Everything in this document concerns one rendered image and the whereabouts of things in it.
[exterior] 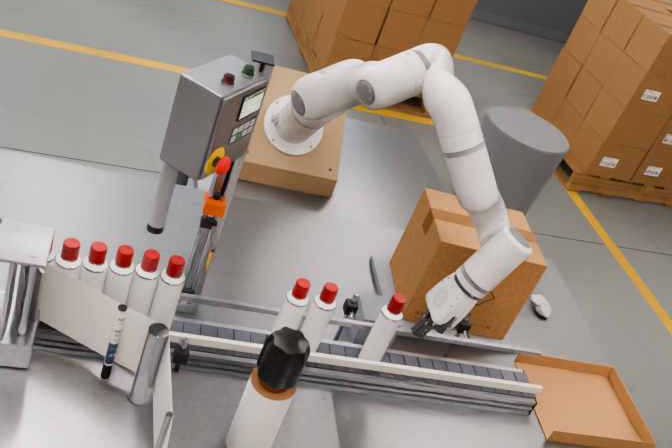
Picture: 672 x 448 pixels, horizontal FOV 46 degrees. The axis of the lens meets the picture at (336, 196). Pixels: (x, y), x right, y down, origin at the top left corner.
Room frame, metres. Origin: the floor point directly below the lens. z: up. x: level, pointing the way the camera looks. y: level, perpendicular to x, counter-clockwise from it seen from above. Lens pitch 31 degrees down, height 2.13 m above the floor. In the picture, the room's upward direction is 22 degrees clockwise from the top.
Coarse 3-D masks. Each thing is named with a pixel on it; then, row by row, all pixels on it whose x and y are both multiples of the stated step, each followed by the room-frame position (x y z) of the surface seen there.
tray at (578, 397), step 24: (528, 360) 1.73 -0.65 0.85; (552, 360) 1.75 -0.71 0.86; (576, 360) 1.78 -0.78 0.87; (552, 384) 1.68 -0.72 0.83; (576, 384) 1.72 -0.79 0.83; (600, 384) 1.76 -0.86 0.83; (552, 408) 1.59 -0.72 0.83; (576, 408) 1.63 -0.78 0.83; (600, 408) 1.67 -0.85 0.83; (624, 408) 1.71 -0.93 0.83; (552, 432) 1.47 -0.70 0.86; (576, 432) 1.50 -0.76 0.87; (600, 432) 1.57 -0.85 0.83; (624, 432) 1.61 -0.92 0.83; (648, 432) 1.61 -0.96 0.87
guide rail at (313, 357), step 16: (176, 336) 1.24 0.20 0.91; (192, 336) 1.26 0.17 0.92; (256, 352) 1.30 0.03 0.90; (368, 368) 1.39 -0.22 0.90; (384, 368) 1.41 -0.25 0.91; (400, 368) 1.42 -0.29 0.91; (416, 368) 1.44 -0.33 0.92; (480, 384) 1.49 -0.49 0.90; (496, 384) 1.50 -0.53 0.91; (512, 384) 1.52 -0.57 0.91; (528, 384) 1.54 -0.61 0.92
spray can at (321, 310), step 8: (328, 288) 1.37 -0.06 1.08; (336, 288) 1.38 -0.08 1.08; (320, 296) 1.37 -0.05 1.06; (328, 296) 1.37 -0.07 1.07; (312, 304) 1.37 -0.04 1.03; (320, 304) 1.36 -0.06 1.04; (328, 304) 1.37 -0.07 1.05; (312, 312) 1.36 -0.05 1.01; (320, 312) 1.36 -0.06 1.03; (328, 312) 1.36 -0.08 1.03; (312, 320) 1.36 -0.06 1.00; (320, 320) 1.36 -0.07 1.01; (328, 320) 1.37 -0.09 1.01; (304, 328) 1.37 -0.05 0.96; (312, 328) 1.36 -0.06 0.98; (320, 328) 1.36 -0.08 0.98; (304, 336) 1.36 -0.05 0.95; (312, 336) 1.36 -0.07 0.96; (320, 336) 1.37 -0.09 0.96; (312, 344) 1.36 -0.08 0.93
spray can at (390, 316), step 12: (396, 300) 1.42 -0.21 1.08; (384, 312) 1.42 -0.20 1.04; (396, 312) 1.42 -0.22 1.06; (384, 324) 1.41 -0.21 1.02; (396, 324) 1.42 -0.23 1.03; (372, 336) 1.42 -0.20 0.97; (384, 336) 1.41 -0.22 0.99; (372, 348) 1.41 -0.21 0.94; (384, 348) 1.42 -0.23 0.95; (372, 360) 1.41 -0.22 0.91
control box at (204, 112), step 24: (192, 72) 1.30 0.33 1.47; (216, 72) 1.34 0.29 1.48; (240, 72) 1.38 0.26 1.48; (192, 96) 1.27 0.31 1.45; (216, 96) 1.26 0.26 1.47; (240, 96) 1.32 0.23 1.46; (192, 120) 1.27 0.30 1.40; (216, 120) 1.26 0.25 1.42; (240, 120) 1.35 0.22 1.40; (168, 144) 1.28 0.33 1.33; (192, 144) 1.27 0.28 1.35; (216, 144) 1.28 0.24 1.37; (240, 144) 1.38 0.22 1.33; (192, 168) 1.26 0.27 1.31
